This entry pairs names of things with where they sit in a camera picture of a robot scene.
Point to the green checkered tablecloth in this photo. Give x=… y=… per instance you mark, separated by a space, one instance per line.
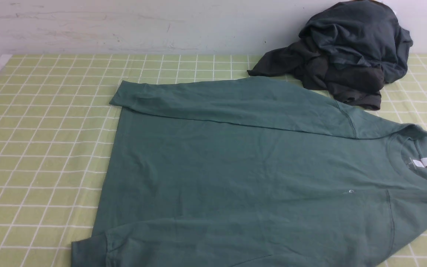
x=56 y=133

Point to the dark charcoal crumpled garment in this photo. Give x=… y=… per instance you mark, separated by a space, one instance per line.
x=352 y=85

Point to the green long-sleeve shirt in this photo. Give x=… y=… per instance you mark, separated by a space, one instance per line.
x=254 y=172

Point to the dark blue-grey crumpled garment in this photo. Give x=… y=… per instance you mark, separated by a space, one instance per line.
x=362 y=33

